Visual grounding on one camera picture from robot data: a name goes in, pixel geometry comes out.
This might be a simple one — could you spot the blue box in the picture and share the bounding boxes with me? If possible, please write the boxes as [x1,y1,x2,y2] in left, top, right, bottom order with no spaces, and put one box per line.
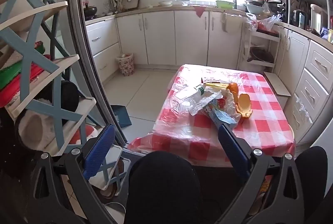
[320,27,333,41]

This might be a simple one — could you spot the white base cabinet with doors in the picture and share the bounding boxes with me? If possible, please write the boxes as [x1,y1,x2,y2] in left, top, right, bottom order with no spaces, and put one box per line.
[116,9,244,66]

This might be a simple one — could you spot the person's leg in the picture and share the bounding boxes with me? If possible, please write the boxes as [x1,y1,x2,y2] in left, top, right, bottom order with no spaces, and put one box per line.
[295,146,328,214]
[125,151,201,224]

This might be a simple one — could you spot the floral waste bin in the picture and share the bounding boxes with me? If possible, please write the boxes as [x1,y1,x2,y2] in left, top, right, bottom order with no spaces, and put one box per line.
[116,53,135,77]

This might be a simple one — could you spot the white panelled drawer cabinet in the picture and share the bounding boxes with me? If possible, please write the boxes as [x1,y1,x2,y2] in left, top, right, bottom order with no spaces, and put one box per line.
[276,26,333,144]

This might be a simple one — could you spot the dark electric kettle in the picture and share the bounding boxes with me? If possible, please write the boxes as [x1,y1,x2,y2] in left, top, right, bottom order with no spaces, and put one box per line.
[290,9,306,28]

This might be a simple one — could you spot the blue dustpan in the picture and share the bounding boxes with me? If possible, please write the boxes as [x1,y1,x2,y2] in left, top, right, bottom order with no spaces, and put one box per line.
[111,105,132,128]

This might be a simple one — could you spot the pink hanging cloth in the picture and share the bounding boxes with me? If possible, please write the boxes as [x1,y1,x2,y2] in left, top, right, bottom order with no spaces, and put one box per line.
[189,5,209,18]

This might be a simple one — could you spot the red checked tablecloth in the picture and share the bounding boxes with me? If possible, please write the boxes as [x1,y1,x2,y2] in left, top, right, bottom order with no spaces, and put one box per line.
[127,64,296,168]

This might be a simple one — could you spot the clear plastic bottle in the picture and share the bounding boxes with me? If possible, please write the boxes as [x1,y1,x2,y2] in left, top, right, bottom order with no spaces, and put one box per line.
[170,85,206,113]

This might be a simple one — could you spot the black cooking pot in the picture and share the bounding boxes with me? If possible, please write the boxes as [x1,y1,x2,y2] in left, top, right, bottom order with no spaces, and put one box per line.
[84,2,98,17]

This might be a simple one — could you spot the clear plastic bags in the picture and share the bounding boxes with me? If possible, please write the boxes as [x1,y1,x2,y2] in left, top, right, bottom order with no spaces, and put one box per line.
[246,13,283,32]

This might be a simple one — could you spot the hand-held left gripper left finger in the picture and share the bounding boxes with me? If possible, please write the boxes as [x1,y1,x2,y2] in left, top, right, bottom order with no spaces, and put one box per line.
[25,124,116,224]

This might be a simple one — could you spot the red white slipper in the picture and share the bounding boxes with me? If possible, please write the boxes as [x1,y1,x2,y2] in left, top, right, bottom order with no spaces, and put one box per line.
[70,125,101,145]

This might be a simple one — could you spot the grey sliding door frame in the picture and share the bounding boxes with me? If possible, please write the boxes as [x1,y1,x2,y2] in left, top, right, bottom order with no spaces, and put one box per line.
[64,0,129,146]

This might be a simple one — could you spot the white countertop appliance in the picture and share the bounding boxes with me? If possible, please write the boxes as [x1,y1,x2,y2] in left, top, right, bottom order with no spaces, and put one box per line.
[309,4,328,33]

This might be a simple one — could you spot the person's left leg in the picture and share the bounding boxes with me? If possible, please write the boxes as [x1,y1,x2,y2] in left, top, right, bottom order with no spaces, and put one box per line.
[125,151,201,224]

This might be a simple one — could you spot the yellow snack packet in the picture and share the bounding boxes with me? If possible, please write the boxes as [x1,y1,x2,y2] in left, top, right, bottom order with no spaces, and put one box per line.
[201,76,230,90]

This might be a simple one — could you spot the brown slipper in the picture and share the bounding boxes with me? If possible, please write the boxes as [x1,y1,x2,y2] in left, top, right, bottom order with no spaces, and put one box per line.
[100,159,125,197]

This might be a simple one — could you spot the orange peel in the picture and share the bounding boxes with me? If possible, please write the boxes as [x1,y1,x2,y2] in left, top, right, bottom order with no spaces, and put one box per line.
[235,94,253,119]
[226,82,240,103]

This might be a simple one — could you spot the black wok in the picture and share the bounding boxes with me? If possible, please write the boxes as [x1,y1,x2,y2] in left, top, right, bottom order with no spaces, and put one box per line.
[247,47,275,63]

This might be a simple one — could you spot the blue snack packet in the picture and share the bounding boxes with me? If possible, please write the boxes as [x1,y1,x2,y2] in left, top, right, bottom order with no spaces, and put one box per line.
[205,102,238,129]

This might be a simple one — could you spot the white step stool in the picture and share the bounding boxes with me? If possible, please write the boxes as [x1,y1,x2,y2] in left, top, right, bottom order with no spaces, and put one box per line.
[263,72,292,97]

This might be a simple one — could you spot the white trolley shelf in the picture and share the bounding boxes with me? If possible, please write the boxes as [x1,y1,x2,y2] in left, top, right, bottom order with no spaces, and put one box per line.
[241,20,280,73]

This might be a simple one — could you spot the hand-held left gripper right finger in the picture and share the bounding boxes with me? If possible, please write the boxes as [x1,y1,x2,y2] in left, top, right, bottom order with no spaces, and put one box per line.
[218,124,309,224]

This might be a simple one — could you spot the green basin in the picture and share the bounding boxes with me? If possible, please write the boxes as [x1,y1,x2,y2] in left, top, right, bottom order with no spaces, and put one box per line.
[215,0,235,9]

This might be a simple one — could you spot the black cooker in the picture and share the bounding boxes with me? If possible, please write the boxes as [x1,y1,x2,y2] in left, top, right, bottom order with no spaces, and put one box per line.
[267,0,288,21]

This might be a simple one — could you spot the person's right leg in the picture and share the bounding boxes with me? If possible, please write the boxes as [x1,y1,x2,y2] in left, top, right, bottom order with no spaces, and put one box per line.
[295,146,328,214]

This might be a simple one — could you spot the red flat item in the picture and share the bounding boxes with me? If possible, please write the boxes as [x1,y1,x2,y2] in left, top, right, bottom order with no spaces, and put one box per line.
[0,63,39,107]

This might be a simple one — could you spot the clear plastic wrapper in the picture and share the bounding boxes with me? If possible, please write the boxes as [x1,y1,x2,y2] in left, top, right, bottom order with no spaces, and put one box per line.
[187,91,223,116]

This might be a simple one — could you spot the green flat item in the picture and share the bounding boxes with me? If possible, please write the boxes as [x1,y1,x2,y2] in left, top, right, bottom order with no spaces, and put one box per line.
[0,60,24,82]

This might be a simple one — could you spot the blue and white shoe rack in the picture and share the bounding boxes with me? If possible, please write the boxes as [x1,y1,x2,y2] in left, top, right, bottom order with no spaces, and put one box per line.
[0,0,130,191]

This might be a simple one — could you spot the black white fuzzy slipper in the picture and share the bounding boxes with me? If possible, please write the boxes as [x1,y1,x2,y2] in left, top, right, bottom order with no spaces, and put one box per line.
[14,80,81,152]

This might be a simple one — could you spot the stack of dishes and basins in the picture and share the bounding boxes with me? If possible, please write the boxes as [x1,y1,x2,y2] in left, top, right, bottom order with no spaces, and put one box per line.
[245,0,268,15]

